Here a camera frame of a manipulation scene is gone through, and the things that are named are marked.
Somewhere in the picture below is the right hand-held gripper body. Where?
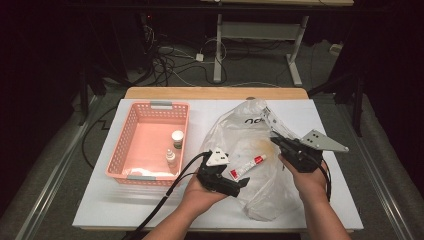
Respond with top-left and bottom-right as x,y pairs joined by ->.
278,129 -> 350,174

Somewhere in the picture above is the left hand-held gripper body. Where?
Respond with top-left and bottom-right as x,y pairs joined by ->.
196,147 -> 242,198

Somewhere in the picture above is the red and white ointment tube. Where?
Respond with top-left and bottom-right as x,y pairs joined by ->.
229,153 -> 268,181

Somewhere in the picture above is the clear printed plastic bag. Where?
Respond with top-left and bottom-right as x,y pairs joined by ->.
199,98 -> 303,223

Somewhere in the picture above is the white dropper bottle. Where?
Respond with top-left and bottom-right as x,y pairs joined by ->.
165,148 -> 179,168

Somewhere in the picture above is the white capped medicine bottle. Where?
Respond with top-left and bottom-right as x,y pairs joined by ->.
171,129 -> 185,150

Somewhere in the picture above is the pink perforated plastic basket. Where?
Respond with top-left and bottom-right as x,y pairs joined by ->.
105,100 -> 191,187

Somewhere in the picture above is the person's left hand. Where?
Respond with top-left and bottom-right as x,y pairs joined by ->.
181,173 -> 232,218

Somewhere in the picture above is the person's right hand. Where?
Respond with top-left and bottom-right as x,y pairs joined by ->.
278,154 -> 330,204

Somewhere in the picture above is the silver foil blister pack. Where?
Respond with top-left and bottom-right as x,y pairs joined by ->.
128,167 -> 179,178

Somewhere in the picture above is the white board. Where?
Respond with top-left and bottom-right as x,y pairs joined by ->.
72,98 -> 364,231

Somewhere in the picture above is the black metal stand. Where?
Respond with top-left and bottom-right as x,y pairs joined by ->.
307,71 -> 365,138
77,63 -> 108,127

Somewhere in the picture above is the wooden table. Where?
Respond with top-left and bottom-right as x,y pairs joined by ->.
124,86 -> 309,101

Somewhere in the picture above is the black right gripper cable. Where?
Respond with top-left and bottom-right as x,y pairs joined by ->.
319,159 -> 333,203

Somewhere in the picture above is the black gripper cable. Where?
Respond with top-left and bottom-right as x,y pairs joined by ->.
124,151 -> 213,240
319,159 -> 333,203

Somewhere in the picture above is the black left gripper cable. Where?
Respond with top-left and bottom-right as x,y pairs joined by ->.
124,151 -> 213,240

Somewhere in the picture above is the metal floor rail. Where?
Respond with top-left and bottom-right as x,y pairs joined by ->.
14,94 -> 103,240
334,99 -> 419,240

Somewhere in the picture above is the white metal desk frame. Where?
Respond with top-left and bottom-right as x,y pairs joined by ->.
199,0 -> 355,88

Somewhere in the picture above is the tangle of floor cables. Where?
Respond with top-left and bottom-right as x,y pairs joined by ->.
139,19 -> 231,88

